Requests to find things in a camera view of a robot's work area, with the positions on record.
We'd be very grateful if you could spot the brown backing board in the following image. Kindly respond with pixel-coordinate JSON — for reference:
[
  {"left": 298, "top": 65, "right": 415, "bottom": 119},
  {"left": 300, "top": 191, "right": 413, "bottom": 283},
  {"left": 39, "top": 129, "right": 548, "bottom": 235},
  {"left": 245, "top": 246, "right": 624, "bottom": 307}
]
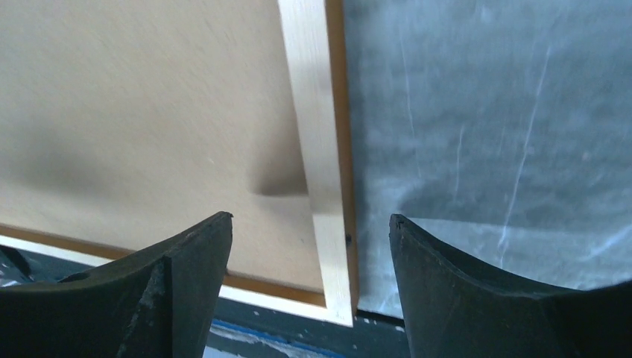
[{"left": 1, "top": 1, "right": 323, "bottom": 291}]

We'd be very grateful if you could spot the wooden picture frame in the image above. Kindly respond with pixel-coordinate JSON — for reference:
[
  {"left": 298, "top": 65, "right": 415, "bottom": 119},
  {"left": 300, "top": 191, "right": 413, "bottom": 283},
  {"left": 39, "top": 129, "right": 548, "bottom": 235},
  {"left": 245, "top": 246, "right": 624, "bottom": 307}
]
[{"left": 1, "top": 1, "right": 358, "bottom": 327}]

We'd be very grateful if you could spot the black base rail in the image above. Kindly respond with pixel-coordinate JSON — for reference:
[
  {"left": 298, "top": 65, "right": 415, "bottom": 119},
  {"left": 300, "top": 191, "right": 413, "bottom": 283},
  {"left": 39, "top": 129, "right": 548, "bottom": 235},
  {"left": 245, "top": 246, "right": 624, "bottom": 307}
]
[{"left": 1, "top": 246, "right": 411, "bottom": 357}]

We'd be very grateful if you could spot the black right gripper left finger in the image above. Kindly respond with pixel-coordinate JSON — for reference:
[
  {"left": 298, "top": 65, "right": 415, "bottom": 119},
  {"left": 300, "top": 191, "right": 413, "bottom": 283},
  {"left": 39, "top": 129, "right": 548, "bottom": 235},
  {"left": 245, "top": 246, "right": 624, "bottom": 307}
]
[{"left": 1, "top": 212, "right": 233, "bottom": 357}]

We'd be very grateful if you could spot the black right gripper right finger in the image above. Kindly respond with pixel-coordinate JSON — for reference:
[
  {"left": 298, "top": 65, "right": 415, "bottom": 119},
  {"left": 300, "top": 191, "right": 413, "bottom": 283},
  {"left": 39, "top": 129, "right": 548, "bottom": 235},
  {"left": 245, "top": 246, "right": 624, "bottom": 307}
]
[{"left": 389, "top": 214, "right": 631, "bottom": 357}]

